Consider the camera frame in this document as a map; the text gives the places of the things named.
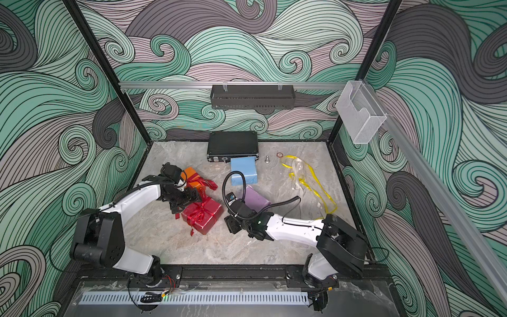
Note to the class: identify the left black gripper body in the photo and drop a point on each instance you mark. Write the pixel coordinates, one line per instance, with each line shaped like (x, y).
(179, 198)

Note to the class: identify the black hard case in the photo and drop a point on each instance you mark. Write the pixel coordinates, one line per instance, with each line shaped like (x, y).
(225, 146)

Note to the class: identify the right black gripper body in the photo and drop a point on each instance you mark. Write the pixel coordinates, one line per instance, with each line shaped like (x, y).
(235, 226)

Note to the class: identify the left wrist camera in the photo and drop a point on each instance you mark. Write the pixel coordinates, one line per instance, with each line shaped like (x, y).
(171, 172)

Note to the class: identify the white slotted cable duct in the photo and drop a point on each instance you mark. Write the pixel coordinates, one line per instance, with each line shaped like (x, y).
(198, 298)

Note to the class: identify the red gift box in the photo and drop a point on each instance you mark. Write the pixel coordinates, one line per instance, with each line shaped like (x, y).
(202, 216)

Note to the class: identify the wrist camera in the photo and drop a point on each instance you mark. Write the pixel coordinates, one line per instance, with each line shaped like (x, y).
(171, 172)
(233, 203)

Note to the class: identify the black wall tray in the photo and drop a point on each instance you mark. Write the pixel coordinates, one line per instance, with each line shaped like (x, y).
(262, 98)

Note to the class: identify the purple gift box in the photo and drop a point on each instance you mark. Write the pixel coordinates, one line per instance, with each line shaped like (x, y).
(254, 200)

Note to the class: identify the aluminium rail right wall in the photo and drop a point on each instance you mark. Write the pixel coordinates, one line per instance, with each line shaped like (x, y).
(403, 128)

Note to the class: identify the blue gift box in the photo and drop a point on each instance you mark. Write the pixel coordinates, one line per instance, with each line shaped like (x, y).
(247, 166)

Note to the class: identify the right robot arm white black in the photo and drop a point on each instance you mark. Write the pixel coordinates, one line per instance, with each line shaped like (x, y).
(341, 248)

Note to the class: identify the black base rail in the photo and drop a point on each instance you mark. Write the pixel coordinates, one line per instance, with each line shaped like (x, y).
(291, 275)

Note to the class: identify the yellow ribbon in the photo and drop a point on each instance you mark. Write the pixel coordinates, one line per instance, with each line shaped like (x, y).
(331, 206)

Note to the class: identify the aluminium rail back wall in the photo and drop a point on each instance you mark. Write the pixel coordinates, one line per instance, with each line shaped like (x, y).
(192, 85)

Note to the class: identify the red ribbon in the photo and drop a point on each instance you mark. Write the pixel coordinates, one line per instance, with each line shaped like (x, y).
(206, 183)
(198, 214)

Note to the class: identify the aluminium rail wall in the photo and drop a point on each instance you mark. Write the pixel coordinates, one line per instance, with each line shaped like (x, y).
(403, 128)
(192, 85)

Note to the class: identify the orange gift box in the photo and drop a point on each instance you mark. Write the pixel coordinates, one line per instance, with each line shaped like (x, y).
(191, 174)

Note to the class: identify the clear plastic wall bin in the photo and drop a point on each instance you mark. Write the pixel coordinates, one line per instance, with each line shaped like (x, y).
(360, 110)

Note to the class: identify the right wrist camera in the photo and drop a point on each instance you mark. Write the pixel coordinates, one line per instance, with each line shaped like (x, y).
(233, 203)

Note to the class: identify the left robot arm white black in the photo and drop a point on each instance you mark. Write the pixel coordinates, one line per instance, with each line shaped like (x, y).
(99, 233)

